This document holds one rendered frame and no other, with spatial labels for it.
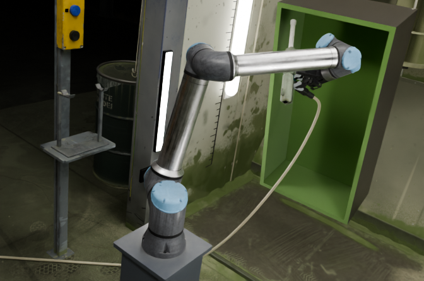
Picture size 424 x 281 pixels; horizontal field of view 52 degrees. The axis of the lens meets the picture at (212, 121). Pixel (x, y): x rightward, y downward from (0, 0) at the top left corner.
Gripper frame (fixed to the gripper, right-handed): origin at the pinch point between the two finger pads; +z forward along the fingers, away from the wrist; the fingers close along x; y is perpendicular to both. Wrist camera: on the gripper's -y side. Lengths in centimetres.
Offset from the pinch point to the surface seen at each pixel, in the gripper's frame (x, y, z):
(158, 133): -17, -22, 83
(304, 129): 10, 64, 46
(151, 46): 21, -50, 62
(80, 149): -44, -66, 79
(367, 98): 17, 60, -4
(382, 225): -32, 156, 46
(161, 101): -3, -31, 72
